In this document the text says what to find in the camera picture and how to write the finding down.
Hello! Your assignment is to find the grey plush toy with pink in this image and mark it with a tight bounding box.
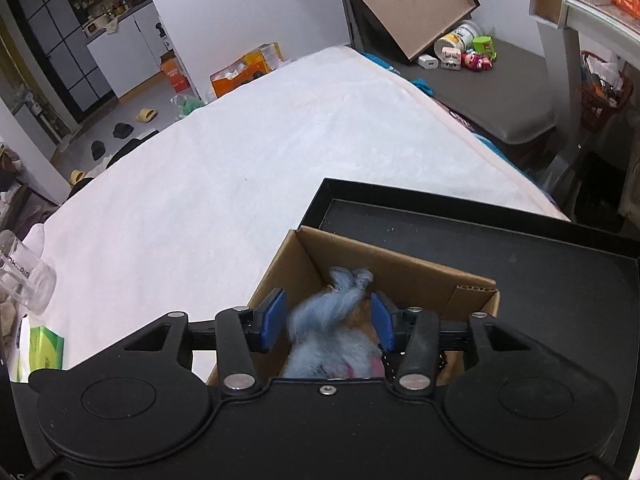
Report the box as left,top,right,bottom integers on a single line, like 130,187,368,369
284,337,383,380

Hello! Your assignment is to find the black shallow tray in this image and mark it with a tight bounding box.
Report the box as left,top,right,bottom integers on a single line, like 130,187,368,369
298,177,640,401

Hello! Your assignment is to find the brown cardboard box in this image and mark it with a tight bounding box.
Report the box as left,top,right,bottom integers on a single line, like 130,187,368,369
205,226,501,388

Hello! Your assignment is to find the black chair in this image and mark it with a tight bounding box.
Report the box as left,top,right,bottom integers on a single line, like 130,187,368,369
105,130,161,168

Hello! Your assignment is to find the small red doll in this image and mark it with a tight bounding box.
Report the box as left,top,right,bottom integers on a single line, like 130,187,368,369
460,50,496,75

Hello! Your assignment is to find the red basket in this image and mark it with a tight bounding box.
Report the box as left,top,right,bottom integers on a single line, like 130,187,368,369
580,50,633,133

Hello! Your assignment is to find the black framed glass door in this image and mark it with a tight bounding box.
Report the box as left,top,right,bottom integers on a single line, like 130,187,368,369
7,0,118,121

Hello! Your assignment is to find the blue-grey plush toy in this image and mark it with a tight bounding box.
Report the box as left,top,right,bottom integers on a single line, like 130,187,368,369
287,266,377,356

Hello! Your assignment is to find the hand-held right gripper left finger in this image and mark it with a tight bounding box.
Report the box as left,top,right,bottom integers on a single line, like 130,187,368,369
122,287,290,393

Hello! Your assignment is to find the green plastic bag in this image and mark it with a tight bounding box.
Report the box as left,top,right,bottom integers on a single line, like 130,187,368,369
171,94,206,121

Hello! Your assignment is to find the milk powder tin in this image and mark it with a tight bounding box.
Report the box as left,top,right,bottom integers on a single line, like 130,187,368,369
434,19,483,58

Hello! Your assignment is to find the green plastic cup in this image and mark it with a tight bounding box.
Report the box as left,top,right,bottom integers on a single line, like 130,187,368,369
470,35,498,61

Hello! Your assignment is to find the teal cloth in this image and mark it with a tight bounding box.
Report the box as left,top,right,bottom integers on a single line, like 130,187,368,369
360,51,401,73

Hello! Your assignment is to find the white desk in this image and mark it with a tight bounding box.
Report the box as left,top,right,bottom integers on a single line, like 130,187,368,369
529,0,640,211

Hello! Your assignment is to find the white cabinet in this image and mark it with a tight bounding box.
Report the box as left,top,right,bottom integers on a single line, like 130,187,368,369
87,5,176,98

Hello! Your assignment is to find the green paper box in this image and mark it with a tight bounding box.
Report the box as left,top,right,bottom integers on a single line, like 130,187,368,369
17,325,66,371

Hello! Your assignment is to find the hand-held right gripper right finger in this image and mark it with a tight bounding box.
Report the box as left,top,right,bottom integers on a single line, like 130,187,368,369
370,291,543,393

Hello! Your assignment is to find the brown board with dark frame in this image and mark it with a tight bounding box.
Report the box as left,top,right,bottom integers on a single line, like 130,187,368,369
312,0,481,66

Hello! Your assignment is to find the orange carton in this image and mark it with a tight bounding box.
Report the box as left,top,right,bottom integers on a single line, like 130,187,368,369
159,50,193,93

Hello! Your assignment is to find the grey cushion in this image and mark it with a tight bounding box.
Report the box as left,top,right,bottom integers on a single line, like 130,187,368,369
400,37,558,145

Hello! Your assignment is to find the orange open box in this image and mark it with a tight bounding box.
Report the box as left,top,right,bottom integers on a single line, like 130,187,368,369
209,42,283,100

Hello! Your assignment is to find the clear plastic cup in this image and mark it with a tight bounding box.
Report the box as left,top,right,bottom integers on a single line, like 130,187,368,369
0,230,57,316

